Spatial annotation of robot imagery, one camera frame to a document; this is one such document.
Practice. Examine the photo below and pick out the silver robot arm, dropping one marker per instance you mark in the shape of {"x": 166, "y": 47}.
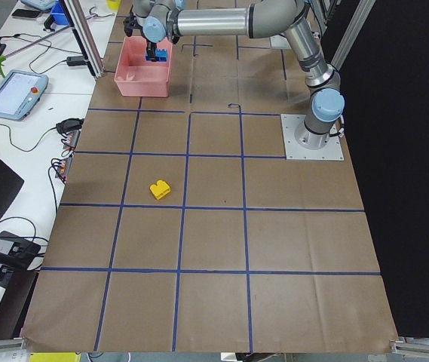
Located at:
{"x": 172, "y": 20}

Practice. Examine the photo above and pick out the teach pendant tablet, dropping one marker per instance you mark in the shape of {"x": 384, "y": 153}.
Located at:
{"x": 20, "y": 91}

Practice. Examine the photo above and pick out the blue three-stud toy block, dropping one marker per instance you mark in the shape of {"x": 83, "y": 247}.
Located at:
{"x": 161, "y": 55}

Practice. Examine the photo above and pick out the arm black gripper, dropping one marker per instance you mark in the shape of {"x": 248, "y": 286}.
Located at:
{"x": 150, "y": 49}

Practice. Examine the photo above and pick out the black power adapter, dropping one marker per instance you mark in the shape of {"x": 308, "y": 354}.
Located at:
{"x": 75, "y": 61}

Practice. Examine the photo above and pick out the yellow two-stud toy block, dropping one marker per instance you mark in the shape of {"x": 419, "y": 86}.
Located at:
{"x": 160, "y": 189}

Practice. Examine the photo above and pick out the blue storage bin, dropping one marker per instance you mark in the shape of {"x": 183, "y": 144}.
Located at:
{"x": 56, "y": 16}

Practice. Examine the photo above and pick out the aluminium profile post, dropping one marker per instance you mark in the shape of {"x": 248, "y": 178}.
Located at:
{"x": 81, "y": 30}

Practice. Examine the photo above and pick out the pink plastic box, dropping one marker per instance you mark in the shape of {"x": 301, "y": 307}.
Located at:
{"x": 136, "y": 76}

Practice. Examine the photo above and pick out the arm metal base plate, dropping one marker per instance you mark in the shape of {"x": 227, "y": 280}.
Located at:
{"x": 302, "y": 145}

